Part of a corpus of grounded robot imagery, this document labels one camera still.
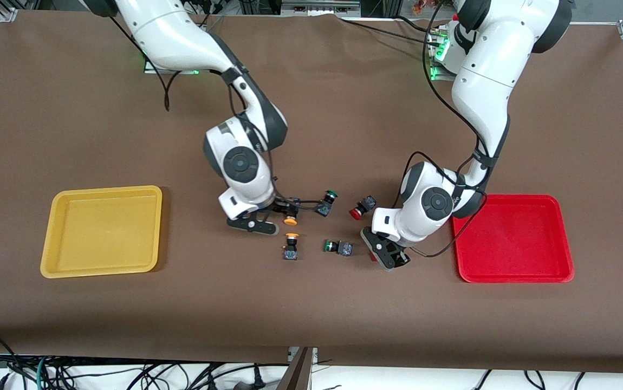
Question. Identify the yellow push button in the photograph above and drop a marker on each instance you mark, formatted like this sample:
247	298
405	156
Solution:
290	220
290	252

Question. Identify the dark metal post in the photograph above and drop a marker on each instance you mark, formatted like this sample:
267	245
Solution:
296	374

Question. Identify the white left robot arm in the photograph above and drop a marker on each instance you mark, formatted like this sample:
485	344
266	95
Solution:
485	81

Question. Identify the yellow plastic tray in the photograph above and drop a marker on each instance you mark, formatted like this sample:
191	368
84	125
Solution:
103	233

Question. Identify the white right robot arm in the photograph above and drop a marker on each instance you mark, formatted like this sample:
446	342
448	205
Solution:
241	162

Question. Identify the orange background object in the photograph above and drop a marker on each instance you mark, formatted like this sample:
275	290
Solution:
421	5

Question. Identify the grey metal fixture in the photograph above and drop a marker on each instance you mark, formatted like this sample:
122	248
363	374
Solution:
319	6

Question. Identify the brown table cover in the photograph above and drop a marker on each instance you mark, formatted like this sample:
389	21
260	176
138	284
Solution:
311	314

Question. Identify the black power plug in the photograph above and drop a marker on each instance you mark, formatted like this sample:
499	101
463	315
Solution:
257	377

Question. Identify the small metal bracket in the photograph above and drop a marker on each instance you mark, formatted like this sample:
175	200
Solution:
314	355

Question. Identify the green push button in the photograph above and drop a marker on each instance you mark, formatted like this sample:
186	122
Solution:
344	249
323	208

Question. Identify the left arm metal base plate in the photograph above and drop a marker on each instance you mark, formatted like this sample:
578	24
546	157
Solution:
435	76

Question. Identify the aluminium frame corner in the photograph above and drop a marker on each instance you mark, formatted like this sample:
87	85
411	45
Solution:
7	14

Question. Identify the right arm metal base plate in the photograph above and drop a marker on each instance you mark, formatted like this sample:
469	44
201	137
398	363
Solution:
148	69

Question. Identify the red plastic tray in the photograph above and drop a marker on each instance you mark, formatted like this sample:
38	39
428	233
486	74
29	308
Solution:
517	244

